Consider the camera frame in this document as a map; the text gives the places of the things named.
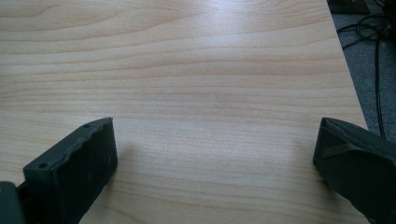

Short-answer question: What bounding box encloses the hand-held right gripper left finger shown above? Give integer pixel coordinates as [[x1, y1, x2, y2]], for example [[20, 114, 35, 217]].
[[22, 117, 119, 224]]

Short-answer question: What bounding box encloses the black box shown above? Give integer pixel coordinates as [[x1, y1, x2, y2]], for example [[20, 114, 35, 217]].
[[326, 0, 372, 15]]

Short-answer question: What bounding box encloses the black cable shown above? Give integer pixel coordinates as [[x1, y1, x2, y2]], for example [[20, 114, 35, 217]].
[[336, 13, 394, 139]]

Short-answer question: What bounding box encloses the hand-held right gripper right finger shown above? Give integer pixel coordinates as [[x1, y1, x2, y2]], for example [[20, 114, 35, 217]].
[[312, 117, 396, 224]]

